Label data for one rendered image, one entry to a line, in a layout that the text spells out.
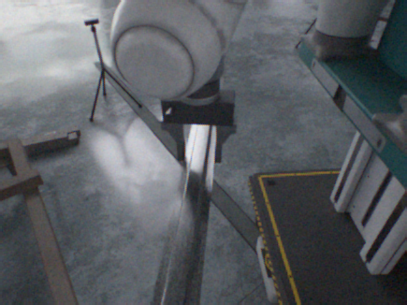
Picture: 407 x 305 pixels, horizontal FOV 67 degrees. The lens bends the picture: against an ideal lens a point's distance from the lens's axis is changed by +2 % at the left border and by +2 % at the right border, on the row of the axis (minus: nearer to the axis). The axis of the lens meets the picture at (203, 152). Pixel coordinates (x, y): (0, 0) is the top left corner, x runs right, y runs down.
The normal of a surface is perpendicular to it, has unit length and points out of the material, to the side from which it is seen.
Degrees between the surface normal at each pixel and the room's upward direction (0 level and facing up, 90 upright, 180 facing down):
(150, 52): 101
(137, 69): 98
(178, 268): 0
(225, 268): 0
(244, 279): 0
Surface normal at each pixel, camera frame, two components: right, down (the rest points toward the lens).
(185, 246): -0.01, -0.76
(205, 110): -0.10, 0.64
